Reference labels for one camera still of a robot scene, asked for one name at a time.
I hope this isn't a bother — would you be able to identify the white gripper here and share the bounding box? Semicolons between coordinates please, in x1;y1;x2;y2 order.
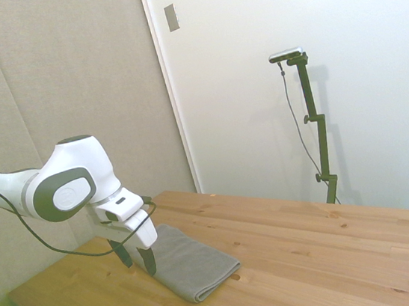
89;195;164;283

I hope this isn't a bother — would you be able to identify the grey towel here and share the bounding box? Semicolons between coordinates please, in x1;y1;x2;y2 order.
138;214;246;306

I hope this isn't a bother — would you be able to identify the white door trim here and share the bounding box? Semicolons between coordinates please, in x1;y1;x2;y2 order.
138;0;204;199

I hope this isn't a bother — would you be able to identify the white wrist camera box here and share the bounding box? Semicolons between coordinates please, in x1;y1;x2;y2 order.
93;190;149;227

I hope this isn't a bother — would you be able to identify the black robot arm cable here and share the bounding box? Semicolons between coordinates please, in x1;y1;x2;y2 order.
0;144;163;270

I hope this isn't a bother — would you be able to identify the dark green camera stand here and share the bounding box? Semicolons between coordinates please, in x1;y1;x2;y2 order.
285;50;342;208

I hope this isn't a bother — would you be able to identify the grey wall plate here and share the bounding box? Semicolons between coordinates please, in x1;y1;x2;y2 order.
163;2;182;34

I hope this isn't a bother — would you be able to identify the silver camera on stand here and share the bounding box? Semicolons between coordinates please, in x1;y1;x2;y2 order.
267;45;306;65

